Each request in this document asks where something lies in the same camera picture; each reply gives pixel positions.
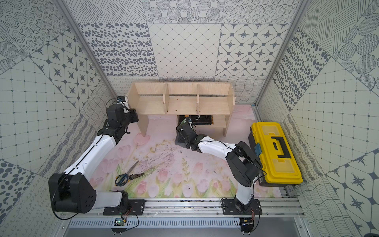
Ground light wooden bookshelf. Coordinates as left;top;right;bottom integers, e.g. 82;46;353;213
127;82;235;136

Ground green grey cleaning cloth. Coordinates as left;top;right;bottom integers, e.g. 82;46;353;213
175;133;189;149

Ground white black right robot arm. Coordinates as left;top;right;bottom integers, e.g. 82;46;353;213
176;118;263;212

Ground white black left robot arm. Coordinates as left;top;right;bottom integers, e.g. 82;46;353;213
48;103;138;215

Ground black yellow box under shelf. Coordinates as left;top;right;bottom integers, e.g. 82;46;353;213
184;115;213;125

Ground pink floral table mat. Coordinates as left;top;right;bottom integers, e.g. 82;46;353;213
88;104;282;198

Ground yellow black toolbox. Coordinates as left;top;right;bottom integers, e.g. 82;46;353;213
248;122;303;187

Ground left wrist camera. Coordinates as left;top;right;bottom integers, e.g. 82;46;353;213
116;96;128;104

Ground blue handled scissors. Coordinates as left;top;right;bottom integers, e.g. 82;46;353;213
114;161;144;187

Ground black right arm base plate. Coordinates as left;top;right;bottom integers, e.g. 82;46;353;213
220;197;263;215

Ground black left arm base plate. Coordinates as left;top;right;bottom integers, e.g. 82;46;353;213
103;199;146;216

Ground aluminium mounting rail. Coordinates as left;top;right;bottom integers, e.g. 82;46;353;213
59;197;306;220

